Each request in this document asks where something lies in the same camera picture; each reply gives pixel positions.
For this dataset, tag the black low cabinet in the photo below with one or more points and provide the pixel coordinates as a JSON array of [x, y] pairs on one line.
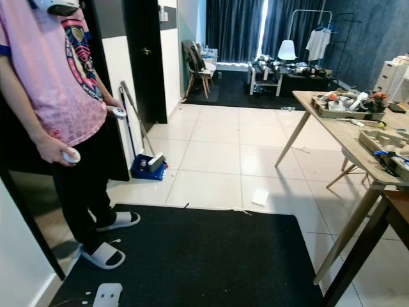
[[305, 83]]

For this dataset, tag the orange red plush item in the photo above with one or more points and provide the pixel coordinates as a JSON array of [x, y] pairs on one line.
[[378, 100]]

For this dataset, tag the blue dustpan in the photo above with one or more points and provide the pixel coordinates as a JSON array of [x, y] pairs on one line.
[[148, 169]]

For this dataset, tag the light wooden table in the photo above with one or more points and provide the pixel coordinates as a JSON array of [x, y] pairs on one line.
[[332, 130]]

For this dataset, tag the white hanging shirt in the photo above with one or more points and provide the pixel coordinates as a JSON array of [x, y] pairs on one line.
[[318, 43]]

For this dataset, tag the dark grey curtain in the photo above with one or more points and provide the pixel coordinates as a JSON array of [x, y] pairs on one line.
[[233, 29], [278, 19]]

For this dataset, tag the black floor mat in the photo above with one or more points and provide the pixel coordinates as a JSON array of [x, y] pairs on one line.
[[198, 262]]

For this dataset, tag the white plastic bag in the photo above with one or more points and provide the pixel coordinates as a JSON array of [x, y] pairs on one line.
[[360, 100]]

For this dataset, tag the person in pink shirt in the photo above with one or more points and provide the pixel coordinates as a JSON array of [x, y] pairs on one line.
[[38, 70]]

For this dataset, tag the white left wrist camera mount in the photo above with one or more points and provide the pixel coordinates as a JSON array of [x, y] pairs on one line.
[[107, 297]]

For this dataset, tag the chair with black jacket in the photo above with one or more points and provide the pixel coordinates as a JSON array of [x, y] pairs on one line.
[[195, 64]]

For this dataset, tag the white tube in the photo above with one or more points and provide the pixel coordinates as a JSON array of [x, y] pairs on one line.
[[358, 122]]

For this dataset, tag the white handheld controller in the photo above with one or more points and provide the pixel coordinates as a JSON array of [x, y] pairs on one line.
[[119, 112], [71, 155]]

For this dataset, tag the person's right hand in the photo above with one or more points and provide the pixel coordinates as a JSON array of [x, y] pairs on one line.
[[52, 150]]

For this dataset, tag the person's left hand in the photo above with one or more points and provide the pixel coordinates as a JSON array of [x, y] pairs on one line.
[[110, 103]]

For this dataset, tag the grey broom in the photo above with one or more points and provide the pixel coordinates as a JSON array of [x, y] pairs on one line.
[[136, 115]]

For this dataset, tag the cluttered white low table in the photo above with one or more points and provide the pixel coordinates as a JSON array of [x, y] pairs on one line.
[[265, 70]]

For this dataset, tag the white slipper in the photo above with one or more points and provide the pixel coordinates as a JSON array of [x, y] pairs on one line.
[[103, 256], [120, 221]]

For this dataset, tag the dark wooden table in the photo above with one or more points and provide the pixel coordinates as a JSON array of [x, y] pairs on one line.
[[397, 211]]

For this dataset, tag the white shell chair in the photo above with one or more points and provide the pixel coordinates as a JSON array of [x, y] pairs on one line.
[[287, 49]]

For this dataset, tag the small black device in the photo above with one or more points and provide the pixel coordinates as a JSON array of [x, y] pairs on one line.
[[390, 166]]

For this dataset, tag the beige pulp packaging tray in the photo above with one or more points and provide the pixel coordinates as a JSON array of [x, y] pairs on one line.
[[383, 139]]

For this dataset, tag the white chair wooden legs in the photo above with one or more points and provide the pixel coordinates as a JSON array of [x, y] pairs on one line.
[[351, 163]]

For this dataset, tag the white paper sheet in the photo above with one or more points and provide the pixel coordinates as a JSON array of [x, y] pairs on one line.
[[260, 197]]

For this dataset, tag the white drawer unit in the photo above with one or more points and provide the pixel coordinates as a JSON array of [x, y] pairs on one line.
[[395, 77]]

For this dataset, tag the silver clothes rack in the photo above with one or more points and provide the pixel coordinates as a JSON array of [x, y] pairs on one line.
[[310, 11]]

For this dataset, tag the cluttered cardboard tray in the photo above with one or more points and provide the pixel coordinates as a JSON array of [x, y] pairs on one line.
[[345, 112]]

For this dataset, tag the black door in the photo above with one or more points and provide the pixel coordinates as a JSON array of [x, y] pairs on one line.
[[144, 64]]

